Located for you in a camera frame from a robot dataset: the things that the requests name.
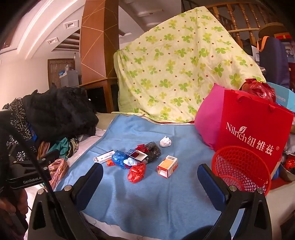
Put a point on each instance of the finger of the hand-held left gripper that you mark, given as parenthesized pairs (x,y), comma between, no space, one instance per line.
(49,157)

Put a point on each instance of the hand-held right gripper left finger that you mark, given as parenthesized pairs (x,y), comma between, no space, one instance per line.
(90,184)

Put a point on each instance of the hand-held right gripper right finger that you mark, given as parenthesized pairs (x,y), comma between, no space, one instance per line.
(211,189)

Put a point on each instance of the orange foil wrapper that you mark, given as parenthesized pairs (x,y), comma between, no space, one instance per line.
(110,163)

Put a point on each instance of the long white cardboard box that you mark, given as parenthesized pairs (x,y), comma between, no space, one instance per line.
(102,157)

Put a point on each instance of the blue plastic bag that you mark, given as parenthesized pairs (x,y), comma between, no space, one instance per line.
(118,159)

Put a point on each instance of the red mesh basket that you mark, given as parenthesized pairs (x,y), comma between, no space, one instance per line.
(250,176)

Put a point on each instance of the blue face mask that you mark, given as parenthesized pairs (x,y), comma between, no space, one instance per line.
(132,162)

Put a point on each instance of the orange cardboard box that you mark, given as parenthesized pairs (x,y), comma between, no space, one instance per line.
(169,166)

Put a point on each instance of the red and white box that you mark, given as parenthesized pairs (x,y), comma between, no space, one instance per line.
(138,157)

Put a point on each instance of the red ribbon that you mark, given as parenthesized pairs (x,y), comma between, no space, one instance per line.
(141,147)

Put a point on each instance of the white tissue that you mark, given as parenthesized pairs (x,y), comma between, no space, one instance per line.
(165,142)

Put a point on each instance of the dark patterned plastic bag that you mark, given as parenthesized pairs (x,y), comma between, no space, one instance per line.
(154,152)

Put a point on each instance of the pink orange cloth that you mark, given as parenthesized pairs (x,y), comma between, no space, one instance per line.
(58,168)

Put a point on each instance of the teal garment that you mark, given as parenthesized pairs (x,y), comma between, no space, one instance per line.
(62,147)

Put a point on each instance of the black clothing pile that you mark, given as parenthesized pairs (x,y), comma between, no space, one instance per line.
(60,115)

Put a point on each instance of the blue blanket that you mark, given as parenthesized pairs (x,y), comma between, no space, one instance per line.
(161,200)

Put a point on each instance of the black floral garment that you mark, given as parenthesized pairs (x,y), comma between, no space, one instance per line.
(13,108)

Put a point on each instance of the pink pillow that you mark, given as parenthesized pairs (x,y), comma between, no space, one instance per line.
(207,120)

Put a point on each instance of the dark wooden cabinet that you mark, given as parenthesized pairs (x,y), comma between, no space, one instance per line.
(99,97)

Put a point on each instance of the metal bowl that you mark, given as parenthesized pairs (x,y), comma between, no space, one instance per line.
(288,175)

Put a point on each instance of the red shopping bag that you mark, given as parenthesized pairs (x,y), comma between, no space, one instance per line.
(253,120)

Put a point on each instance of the grey appliance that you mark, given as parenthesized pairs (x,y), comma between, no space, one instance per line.
(70,78)

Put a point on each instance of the red foil packet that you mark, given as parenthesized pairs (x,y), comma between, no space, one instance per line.
(290,163)

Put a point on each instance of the wooden lattice door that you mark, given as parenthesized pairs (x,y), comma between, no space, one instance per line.
(54,69)

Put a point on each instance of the large red plastic bag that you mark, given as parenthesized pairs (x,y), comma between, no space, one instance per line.
(258,88)

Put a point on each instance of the wooden pillar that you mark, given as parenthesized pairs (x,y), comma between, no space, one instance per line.
(96,41)

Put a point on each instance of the clover print quilt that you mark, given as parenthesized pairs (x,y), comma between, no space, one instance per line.
(172,69)

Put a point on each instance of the round wooden shelf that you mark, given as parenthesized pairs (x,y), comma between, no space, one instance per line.
(274,30)

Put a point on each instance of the wooden stair railing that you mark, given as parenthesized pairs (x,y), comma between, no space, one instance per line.
(239,18)

